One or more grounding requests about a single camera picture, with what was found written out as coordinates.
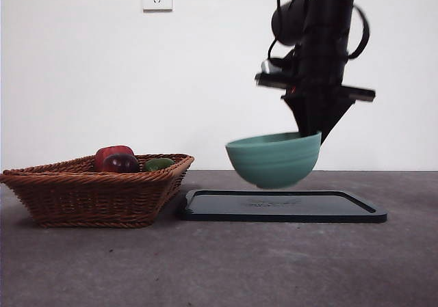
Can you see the brown wicker basket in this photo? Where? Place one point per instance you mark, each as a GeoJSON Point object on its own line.
{"type": "Point", "coordinates": [85, 197]}

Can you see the dark teal rectangular tray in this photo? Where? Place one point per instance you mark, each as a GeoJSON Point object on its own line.
{"type": "Point", "coordinates": [273, 209]}

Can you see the green pepper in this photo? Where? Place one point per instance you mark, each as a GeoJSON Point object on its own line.
{"type": "Point", "coordinates": [157, 164]}

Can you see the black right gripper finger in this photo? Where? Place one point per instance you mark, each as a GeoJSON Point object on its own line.
{"type": "Point", "coordinates": [304, 115]}
{"type": "Point", "coordinates": [332, 115]}

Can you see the dark purple round fruit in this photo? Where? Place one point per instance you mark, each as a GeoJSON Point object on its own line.
{"type": "Point", "coordinates": [121, 164]}

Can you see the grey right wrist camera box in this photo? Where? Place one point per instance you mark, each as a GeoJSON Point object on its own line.
{"type": "Point", "coordinates": [268, 66]}

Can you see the teal ribbed bowl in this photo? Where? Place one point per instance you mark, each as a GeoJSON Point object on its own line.
{"type": "Point", "coordinates": [277, 165]}

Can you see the red bell pepper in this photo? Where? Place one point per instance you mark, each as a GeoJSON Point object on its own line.
{"type": "Point", "coordinates": [109, 151]}

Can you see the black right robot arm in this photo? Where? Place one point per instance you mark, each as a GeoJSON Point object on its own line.
{"type": "Point", "coordinates": [325, 47]}

